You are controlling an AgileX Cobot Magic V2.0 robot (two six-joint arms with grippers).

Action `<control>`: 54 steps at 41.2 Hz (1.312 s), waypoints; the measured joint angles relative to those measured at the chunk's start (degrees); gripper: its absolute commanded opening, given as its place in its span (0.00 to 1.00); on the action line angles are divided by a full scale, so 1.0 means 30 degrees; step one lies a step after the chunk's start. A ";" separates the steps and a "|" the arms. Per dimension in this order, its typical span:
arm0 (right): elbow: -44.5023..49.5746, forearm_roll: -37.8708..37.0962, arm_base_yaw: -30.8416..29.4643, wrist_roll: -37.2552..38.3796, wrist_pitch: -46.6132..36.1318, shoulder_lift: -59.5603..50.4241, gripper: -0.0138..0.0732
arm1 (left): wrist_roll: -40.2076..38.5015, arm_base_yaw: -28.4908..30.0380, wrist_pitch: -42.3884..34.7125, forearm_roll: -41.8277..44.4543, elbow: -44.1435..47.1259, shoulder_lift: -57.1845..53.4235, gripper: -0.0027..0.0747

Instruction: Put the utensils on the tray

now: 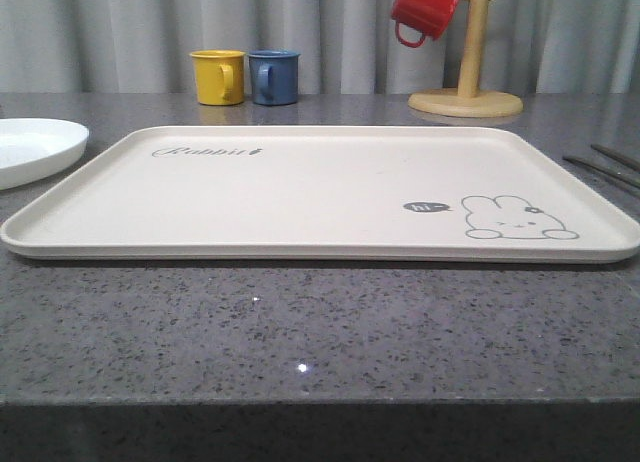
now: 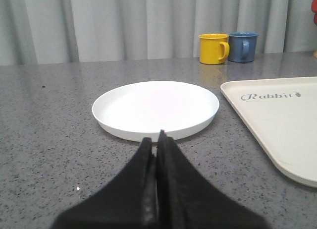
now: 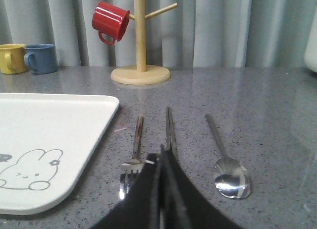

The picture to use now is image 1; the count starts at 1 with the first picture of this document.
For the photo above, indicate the cream rabbit serving tray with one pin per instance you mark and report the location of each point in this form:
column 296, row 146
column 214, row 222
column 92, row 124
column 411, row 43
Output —
column 323, row 192

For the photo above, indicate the steel chopstick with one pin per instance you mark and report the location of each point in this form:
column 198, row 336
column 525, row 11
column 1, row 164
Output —
column 618, row 156

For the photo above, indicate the white round plate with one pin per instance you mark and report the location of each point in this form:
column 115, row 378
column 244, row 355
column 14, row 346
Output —
column 36, row 148

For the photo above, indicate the blue mug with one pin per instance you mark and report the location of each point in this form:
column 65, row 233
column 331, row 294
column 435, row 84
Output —
column 274, row 77

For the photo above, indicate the wooden mug tree stand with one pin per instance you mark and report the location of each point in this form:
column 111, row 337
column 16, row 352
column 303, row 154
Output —
column 467, row 100

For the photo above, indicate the yellow mug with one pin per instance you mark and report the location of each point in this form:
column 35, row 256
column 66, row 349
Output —
column 219, row 76

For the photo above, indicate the steel fork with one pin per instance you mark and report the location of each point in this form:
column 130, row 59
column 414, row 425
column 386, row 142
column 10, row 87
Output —
column 616, row 175

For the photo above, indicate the red mug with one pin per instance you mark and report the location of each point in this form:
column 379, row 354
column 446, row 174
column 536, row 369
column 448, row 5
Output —
column 428, row 17

